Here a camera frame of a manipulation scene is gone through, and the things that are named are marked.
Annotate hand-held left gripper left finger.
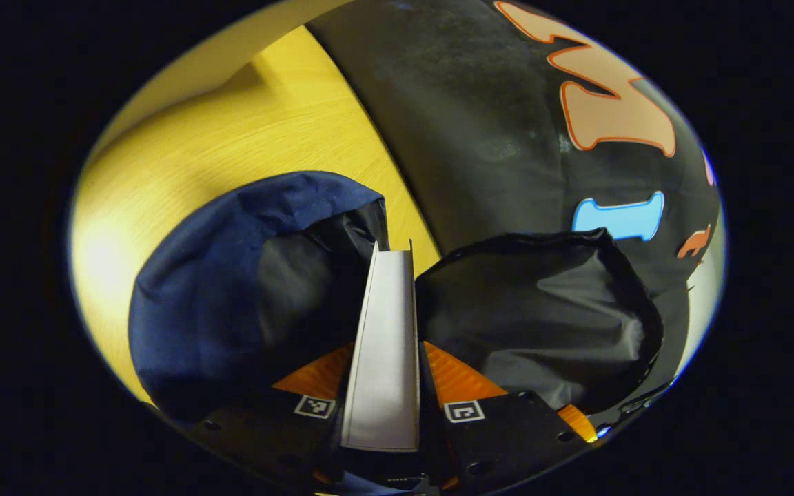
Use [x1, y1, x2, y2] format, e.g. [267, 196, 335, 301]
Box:
[187, 342, 356, 483]

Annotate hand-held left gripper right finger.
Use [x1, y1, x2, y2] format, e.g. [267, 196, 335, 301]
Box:
[421, 341, 592, 486]

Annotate grey cover book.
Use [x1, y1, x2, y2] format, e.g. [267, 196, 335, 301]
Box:
[340, 240, 420, 453]

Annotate blue schoolbag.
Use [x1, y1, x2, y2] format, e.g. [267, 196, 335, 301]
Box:
[128, 171, 665, 428]

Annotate black backdrop cloth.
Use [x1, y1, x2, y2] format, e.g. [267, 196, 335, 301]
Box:
[304, 0, 723, 386]

